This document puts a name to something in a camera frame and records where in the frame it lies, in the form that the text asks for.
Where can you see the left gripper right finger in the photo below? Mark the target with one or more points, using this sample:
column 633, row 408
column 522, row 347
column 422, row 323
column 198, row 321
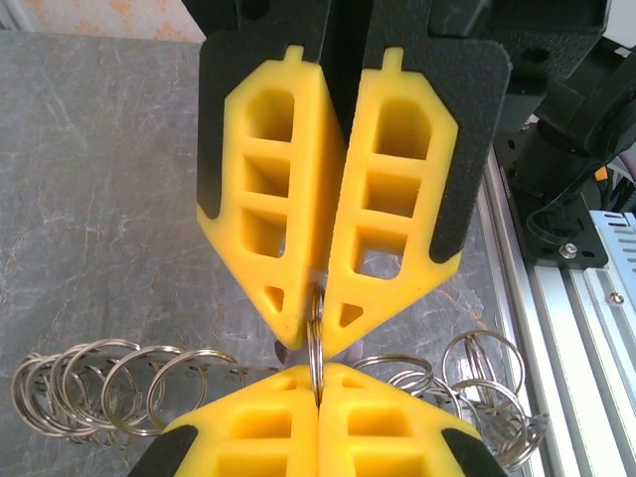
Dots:
column 387, row 437

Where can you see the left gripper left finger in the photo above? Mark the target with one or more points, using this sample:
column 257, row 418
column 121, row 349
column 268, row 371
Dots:
column 258, row 437

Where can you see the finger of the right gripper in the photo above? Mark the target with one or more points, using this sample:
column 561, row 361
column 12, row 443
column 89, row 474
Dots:
column 233, row 189
column 442, row 164

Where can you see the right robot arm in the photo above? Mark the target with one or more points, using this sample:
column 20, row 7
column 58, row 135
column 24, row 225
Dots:
column 571, row 144

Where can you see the aluminium mounting rail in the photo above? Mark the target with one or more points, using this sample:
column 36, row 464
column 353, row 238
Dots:
column 556, row 348

